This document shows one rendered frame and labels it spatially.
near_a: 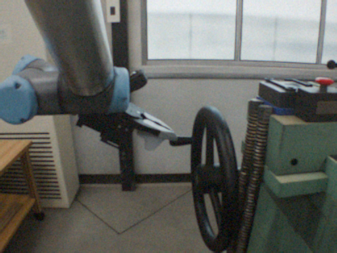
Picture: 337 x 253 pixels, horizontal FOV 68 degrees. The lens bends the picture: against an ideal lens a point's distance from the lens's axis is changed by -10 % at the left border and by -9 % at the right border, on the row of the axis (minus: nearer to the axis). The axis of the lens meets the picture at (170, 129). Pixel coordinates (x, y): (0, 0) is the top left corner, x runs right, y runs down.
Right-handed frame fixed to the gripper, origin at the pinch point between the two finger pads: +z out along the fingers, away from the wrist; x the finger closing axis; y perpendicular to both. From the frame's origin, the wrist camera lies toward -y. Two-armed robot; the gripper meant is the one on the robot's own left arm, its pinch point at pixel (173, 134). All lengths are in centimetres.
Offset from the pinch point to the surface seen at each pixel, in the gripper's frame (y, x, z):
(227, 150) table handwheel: -8.0, 18.8, 2.7
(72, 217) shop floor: 107, -78, -3
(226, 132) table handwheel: -9.6, 16.1, 2.2
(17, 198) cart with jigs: 106, -73, -39
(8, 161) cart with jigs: 69, -56, -45
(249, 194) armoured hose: -1.6, 16.4, 13.2
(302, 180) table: -10.1, 21.7, 15.8
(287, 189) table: -7.7, 22.0, 14.3
